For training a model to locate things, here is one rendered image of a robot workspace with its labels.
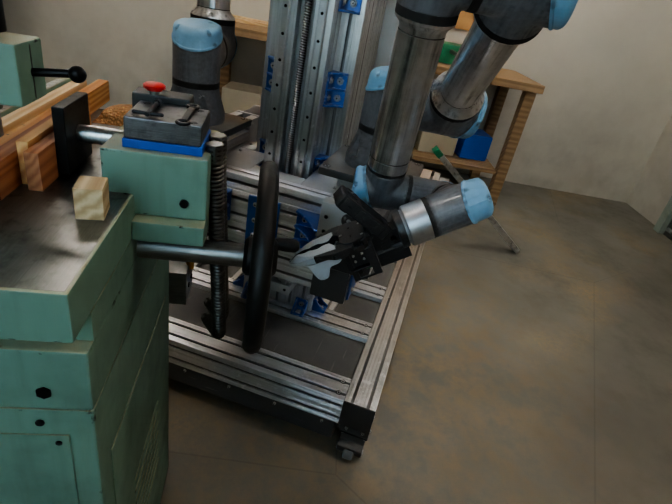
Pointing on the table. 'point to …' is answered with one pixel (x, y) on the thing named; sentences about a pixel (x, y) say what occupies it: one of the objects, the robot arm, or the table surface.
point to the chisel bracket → (20, 69)
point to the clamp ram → (76, 132)
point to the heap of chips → (113, 115)
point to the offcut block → (91, 198)
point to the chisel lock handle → (61, 73)
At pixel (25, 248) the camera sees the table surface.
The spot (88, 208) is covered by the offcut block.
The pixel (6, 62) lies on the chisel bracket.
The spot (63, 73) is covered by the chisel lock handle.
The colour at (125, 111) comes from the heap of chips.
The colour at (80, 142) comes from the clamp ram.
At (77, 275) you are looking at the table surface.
